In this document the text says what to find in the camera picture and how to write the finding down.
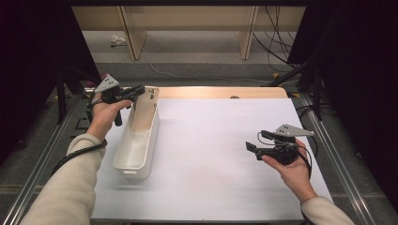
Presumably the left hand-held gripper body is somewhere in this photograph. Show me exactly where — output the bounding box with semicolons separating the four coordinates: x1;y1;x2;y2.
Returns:
94;74;130;127

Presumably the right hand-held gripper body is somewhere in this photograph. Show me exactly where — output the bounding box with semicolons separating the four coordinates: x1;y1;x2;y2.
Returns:
271;124;314;166

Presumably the white plastic bin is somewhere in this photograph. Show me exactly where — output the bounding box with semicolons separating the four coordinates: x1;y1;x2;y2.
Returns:
112;98;161;180

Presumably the person's right hand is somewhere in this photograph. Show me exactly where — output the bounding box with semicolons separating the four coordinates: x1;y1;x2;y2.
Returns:
262;139;318;203

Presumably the person's left hand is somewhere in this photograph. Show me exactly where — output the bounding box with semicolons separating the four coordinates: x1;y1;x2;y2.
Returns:
85;93;133;142

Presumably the crumpled white paper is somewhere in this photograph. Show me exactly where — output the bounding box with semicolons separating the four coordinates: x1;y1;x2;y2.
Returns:
110;34;127;48

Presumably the black metal stand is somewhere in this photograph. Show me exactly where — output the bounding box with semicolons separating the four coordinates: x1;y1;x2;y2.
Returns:
269;60;324;122
55;64;101;126

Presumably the white table cover sheet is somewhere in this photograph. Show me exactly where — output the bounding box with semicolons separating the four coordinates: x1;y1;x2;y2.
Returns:
90;97;334;221

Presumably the dark curtain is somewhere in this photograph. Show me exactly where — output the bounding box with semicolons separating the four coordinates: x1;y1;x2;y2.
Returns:
0;0;101;165
286;0;398;214

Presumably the wooden shelf unit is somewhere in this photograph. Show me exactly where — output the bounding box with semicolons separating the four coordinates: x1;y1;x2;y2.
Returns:
71;5;307;61

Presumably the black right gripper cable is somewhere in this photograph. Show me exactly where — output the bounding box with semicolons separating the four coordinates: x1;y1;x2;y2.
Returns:
257;130;313;180

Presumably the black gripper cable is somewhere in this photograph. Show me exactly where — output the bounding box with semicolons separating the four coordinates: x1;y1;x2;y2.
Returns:
257;130;313;180
51;139;108;176

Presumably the aluminium floor rail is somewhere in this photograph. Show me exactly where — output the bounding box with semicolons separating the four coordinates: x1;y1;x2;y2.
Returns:
298;92;398;225
0;93;83;225

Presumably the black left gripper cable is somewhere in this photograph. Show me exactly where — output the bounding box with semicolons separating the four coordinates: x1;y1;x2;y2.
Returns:
51;139;108;176

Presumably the bundle of black floor cables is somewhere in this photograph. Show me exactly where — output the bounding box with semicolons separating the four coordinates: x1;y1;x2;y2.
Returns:
253;6;301;73

